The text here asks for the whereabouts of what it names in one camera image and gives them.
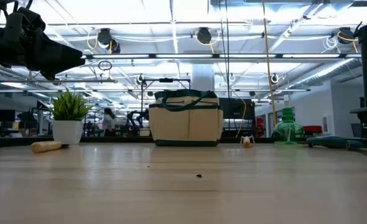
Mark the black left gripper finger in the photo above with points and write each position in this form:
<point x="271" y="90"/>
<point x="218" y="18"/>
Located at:
<point x="59" y="54"/>
<point x="49" y="74"/>

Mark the beige gardening bag green trim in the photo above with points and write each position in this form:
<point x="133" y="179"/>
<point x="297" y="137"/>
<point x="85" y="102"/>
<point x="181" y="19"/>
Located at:
<point x="186" y="124"/>

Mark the green spray bottle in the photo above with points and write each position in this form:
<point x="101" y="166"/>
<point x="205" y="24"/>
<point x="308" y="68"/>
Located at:
<point x="287" y="129"/>

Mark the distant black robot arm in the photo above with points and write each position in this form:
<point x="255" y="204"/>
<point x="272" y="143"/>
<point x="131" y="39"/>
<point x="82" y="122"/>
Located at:
<point x="133" y="119"/>

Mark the artificial plant in white pot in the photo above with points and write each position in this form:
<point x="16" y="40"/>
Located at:
<point x="67" y="132"/>

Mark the distant dark monitor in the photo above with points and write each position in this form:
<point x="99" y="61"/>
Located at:
<point x="3" y="115"/>

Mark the person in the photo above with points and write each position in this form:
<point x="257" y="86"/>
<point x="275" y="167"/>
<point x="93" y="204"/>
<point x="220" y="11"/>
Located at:
<point x="109" y="123"/>

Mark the white round container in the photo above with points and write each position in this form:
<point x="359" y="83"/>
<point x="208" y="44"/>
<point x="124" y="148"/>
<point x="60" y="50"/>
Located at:
<point x="144" y="132"/>

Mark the long ceiling light bar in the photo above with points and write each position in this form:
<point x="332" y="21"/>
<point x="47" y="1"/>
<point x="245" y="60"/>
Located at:
<point x="183" y="56"/>

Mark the white building column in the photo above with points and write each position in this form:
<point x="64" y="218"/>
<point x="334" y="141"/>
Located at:
<point x="202" y="76"/>

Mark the black background screen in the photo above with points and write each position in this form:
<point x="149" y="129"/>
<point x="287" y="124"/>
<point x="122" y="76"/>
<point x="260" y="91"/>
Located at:
<point x="236" y="109"/>

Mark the red background object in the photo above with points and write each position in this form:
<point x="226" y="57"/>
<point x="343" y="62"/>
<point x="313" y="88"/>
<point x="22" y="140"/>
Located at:
<point x="260" y="127"/>

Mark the red seat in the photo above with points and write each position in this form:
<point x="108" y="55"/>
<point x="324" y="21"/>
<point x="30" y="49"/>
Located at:
<point x="312" y="129"/>

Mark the black aluminium table frame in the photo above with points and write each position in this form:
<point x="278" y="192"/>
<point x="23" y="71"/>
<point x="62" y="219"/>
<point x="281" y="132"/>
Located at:
<point x="124" y="140"/>

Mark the silver ventilation duct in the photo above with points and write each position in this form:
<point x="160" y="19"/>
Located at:
<point x="326" y="73"/>

